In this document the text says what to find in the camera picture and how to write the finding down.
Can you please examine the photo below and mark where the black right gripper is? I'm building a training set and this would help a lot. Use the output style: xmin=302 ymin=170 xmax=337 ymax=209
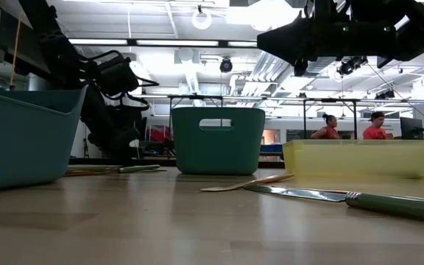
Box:
xmin=257 ymin=0 xmax=398 ymax=77

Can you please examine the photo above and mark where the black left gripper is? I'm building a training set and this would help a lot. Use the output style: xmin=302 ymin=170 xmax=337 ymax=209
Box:
xmin=80 ymin=54 xmax=151 ymax=163

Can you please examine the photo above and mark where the bronze cutlery piece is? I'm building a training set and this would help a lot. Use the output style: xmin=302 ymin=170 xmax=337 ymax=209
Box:
xmin=64 ymin=168 xmax=121 ymax=177

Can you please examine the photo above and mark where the red object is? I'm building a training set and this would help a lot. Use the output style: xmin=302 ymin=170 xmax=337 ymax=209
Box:
xmin=147 ymin=124 xmax=172 ymax=143

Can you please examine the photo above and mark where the black ceiling lamp cluster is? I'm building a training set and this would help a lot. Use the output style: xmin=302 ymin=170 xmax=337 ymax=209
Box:
xmin=375 ymin=89 xmax=396 ymax=100
xmin=336 ymin=54 xmax=369 ymax=77

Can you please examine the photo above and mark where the black ceiling spot lamp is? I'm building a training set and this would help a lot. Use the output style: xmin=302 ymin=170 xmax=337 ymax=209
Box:
xmin=219 ymin=57 xmax=234 ymax=74

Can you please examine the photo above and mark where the person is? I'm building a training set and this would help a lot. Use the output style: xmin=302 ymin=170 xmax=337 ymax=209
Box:
xmin=361 ymin=111 xmax=389 ymax=141
xmin=310 ymin=113 xmax=342 ymax=140

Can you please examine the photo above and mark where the large teal plastic bin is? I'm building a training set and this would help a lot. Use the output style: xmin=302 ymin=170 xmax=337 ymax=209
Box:
xmin=0 ymin=85 xmax=89 ymax=193

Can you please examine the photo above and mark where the green plastic bin with slot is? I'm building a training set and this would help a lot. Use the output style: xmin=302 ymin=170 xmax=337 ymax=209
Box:
xmin=171 ymin=107 xmax=266 ymax=176

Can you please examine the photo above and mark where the yellow translucent plastic tray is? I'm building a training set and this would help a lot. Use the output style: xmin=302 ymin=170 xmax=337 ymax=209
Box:
xmin=282 ymin=138 xmax=424 ymax=180

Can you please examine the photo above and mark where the black computer monitor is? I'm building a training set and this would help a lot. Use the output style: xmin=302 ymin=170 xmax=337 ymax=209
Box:
xmin=400 ymin=116 xmax=424 ymax=141

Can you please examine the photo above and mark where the green handled cutlery piece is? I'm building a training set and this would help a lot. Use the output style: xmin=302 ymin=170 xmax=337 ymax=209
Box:
xmin=68 ymin=164 xmax=113 ymax=170
xmin=68 ymin=164 xmax=167 ymax=174

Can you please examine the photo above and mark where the black workstation frame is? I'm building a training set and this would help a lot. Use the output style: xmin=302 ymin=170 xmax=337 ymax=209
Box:
xmin=302 ymin=97 xmax=361 ymax=141
xmin=167 ymin=94 xmax=225 ymax=111

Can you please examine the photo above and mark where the yellow hanging cord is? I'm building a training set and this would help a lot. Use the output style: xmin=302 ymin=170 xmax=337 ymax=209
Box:
xmin=10 ymin=16 xmax=22 ymax=88

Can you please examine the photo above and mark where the green handled table knife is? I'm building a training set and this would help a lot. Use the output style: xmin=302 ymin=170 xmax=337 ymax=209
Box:
xmin=243 ymin=183 xmax=424 ymax=225

